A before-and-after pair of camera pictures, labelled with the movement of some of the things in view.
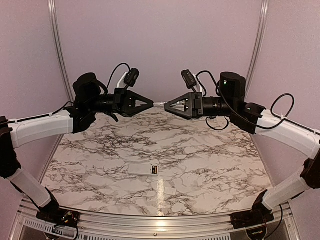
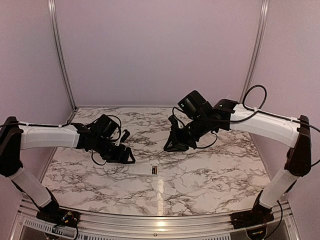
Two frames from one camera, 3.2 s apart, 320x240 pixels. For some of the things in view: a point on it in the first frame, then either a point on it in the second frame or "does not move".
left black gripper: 124,102 to 120,157
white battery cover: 170,191 does not move
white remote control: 142,169 does not move
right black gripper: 197,106 to 174,135
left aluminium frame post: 55,25 does not move
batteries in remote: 154,170 does not move
